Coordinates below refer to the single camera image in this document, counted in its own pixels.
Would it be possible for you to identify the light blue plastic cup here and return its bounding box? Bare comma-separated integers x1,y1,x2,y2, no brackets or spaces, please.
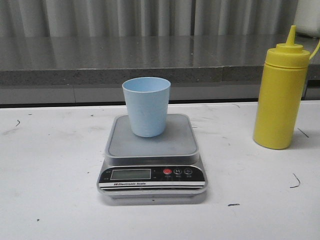
122,77,171,138

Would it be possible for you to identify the yellow squeeze bottle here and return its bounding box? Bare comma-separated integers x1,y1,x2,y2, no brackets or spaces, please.
253,25,320,150

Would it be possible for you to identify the silver digital kitchen scale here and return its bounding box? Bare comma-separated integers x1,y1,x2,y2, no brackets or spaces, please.
96,114,208,206

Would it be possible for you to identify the grey stone counter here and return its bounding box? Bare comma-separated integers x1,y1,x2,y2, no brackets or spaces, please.
0,34,320,105

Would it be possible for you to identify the white container in background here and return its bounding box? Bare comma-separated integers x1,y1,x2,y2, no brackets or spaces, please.
294,0,320,38

